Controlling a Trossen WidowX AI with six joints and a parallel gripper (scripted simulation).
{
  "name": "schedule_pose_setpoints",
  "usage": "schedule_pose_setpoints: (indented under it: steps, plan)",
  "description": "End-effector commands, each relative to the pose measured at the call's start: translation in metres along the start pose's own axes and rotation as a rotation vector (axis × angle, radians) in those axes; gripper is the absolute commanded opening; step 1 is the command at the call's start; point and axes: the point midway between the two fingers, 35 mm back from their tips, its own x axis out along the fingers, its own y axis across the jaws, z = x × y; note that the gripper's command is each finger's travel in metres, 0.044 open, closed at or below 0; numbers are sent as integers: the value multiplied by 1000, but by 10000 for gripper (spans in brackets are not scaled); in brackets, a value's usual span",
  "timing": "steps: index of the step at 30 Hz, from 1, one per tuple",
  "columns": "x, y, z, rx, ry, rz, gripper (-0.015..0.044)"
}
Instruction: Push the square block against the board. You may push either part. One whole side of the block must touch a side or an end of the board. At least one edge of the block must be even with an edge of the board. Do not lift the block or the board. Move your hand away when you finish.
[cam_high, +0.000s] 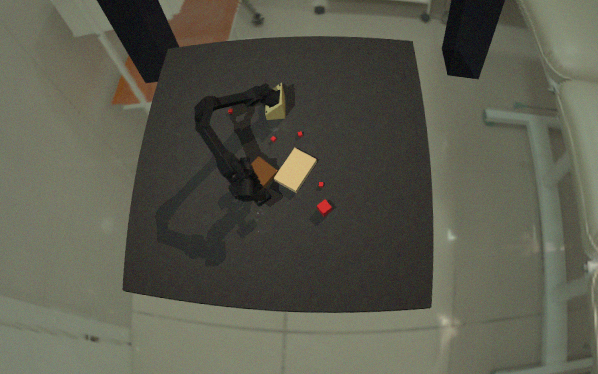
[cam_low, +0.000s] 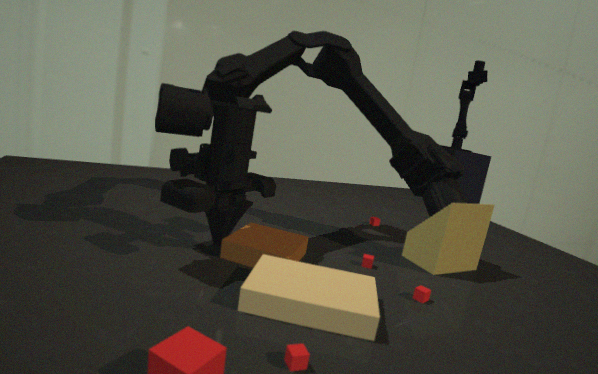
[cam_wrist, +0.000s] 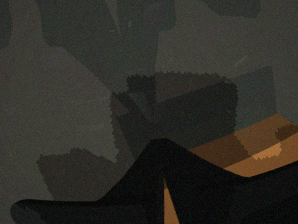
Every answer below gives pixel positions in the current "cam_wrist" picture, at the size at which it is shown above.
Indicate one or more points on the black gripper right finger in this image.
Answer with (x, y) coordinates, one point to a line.
(203, 193)

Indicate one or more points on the brown square block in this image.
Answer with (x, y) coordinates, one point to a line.
(261, 147)

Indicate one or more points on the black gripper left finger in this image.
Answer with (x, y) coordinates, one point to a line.
(138, 198)

